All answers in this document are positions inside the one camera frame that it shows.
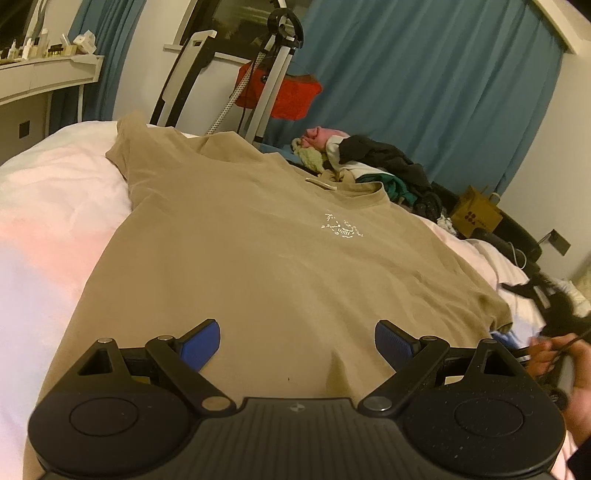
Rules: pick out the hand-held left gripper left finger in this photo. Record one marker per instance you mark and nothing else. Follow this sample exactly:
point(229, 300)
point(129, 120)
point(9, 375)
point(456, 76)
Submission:
point(203, 344)

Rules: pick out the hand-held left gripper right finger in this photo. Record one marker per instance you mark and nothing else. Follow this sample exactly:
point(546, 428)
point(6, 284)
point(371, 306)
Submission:
point(392, 344)

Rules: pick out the tan t-shirt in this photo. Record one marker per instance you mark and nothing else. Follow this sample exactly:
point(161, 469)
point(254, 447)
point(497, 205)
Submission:
point(258, 258)

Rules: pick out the person's right hand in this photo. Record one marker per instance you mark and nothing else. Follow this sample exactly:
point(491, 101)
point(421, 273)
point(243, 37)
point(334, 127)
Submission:
point(545, 357)

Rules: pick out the black chair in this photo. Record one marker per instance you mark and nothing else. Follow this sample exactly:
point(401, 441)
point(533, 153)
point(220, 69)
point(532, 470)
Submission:
point(508, 235)

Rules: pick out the brown paper bag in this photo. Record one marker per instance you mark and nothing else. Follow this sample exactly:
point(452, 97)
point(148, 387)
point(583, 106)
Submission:
point(476, 213)

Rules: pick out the green garment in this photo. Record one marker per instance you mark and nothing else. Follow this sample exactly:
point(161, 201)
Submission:
point(392, 185)

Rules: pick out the black garment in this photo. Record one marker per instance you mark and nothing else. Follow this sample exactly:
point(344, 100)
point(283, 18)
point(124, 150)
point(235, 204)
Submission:
point(397, 164)

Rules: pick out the white bed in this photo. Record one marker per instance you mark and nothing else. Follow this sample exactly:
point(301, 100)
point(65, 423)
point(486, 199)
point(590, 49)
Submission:
point(51, 221)

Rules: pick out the yellow-green towel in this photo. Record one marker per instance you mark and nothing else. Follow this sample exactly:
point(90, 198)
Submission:
point(310, 158)

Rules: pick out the pink cloth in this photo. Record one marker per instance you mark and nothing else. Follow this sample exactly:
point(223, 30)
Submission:
point(323, 137)

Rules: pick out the white folded ironing board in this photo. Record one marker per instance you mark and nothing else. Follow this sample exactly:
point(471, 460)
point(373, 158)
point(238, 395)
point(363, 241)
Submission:
point(182, 83)

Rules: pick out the blue curtain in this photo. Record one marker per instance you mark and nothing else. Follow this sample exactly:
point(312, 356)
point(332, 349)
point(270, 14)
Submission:
point(101, 60)
point(415, 78)

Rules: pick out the white dressing table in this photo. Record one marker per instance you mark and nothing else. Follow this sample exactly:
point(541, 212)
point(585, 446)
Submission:
point(41, 78)

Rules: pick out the white box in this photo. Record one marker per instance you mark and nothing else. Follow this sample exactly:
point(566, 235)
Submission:
point(84, 42)

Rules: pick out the row of cosmetic bottles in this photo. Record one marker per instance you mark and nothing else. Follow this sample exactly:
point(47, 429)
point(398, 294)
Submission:
point(27, 46)

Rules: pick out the wall socket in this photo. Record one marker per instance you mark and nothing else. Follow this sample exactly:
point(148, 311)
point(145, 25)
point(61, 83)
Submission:
point(24, 129)
point(559, 242)

